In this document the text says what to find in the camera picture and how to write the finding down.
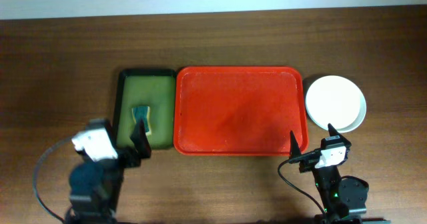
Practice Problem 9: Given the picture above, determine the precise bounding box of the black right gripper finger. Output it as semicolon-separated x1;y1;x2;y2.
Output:
328;123;350;146
290;131;302;159

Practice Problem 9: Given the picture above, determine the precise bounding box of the green and yellow sponge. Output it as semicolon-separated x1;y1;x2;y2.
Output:
131;105;151;136

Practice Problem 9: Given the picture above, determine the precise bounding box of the white plate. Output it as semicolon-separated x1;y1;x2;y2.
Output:
305;75;367;133

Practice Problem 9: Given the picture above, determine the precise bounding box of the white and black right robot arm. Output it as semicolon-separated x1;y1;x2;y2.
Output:
278;124;369;223

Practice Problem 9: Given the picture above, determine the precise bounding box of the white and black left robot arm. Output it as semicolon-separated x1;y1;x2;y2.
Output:
64;119;151;223

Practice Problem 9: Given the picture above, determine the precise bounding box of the dark green tray with water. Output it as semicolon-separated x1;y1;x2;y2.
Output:
113;69;176;149

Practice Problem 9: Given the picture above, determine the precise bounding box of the red plastic tray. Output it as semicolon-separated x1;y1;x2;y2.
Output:
173;66;309;156

